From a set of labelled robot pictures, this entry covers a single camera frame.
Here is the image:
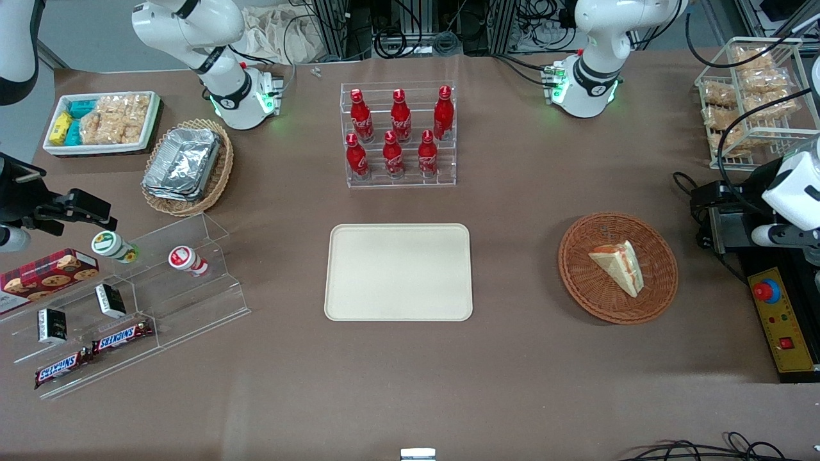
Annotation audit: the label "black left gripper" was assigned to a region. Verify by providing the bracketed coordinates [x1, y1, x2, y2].
[691, 181, 773, 213]

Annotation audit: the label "triangular sandwich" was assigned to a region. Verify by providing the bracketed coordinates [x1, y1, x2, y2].
[588, 240, 643, 298]

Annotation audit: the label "oval light wicker basket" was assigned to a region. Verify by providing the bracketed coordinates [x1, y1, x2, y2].
[141, 118, 234, 218]

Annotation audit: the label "round brown wicker basket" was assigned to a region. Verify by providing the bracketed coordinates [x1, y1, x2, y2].
[558, 212, 679, 325]

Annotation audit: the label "cream plastic serving tray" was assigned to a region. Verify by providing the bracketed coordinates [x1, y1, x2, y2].
[324, 223, 473, 322]

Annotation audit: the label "grey black power box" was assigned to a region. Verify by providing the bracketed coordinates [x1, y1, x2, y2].
[708, 208, 763, 254]

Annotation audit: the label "green capped yogurt bottle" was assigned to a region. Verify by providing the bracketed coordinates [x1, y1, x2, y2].
[91, 231, 140, 264]

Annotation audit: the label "clear bag fried snack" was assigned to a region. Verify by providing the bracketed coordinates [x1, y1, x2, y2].
[743, 90, 800, 120]
[700, 81, 739, 108]
[703, 104, 737, 131]
[710, 126, 750, 158]
[740, 67, 792, 95]
[732, 46, 774, 71]

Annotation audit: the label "white plastic bin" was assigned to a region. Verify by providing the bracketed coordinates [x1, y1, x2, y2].
[42, 91, 162, 156]

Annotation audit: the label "black countertop appliance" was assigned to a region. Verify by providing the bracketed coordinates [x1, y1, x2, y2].
[737, 243, 820, 384]

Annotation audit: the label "red cookie box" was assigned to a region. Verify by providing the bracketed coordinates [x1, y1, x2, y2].
[0, 248, 100, 314]

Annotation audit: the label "yellow snack packet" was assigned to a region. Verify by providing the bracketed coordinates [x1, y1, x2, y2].
[49, 112, 74, 147]

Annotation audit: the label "clear bag rice crackers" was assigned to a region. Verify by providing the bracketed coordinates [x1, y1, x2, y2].
[80, 94, 151, 145]

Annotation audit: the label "small black white box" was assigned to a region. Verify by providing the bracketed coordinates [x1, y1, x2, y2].
[95, 284, 127, 319]
[37, 309, 69, 345]

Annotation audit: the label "stacked aluminium foil containers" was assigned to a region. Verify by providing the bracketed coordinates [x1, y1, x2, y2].
[142, 127, 222, 203]

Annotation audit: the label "black flat board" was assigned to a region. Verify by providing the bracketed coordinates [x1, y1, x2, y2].
[40, 96, 165, 159]

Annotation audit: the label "red capped yogurt bottle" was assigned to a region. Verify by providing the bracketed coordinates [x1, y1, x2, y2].
[168, 246, 209, 277]

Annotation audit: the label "snickers chocolate bar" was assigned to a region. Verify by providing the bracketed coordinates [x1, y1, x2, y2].
[34, 349, 92, 390]
[92, 318, 154, 355]

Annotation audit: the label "yellow emergency stop box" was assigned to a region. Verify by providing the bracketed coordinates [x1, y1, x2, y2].
[748, 267, 816, 373]

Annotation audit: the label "clear acrylic stepped stand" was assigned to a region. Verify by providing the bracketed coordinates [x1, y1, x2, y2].
[0, 213, 252, 401]

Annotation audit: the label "beige cloth bag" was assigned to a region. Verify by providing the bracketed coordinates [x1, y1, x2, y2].
[238, 5, 321, 65]

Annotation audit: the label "red cola bottle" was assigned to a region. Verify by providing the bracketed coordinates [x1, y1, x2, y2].
[382, 131, 405, 179]
[346, 133, 370, 180]
[391, 89, 412, 142]
[433, 85, 455, 141]
[418, 129, 438, 178]
[350, 88, 375, 143]

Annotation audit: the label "clear acrylic bottle rack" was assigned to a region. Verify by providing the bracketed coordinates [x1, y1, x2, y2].
[340, 81, 457, 188]

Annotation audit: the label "black power cable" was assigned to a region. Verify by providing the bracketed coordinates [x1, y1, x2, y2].
[673, 172, 713, 252]

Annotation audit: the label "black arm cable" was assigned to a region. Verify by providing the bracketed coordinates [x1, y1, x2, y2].
[716, 86, 820, 193]

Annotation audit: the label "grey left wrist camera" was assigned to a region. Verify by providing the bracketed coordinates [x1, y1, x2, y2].
[751, 224, 795, 248]

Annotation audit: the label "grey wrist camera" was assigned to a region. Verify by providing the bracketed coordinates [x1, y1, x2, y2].
[751, 224, 795, 248]
[0, 227, 31, 254]

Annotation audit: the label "white wire rack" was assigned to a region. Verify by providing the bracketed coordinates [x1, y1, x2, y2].
[695, 37, 820, 171]

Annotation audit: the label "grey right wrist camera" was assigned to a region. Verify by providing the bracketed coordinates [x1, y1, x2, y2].
[0, 227, 31, 254]

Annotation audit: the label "black floor cables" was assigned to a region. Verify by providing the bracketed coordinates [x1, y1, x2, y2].
[618, 432, 820, 461]

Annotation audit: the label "aluminium frame post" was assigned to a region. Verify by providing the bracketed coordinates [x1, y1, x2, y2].
[314, 0, 373, 61]
[461, 0, 516, 55]

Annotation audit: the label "coiled black cable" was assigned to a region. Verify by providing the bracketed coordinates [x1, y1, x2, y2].
[375, 29, 418, 60]

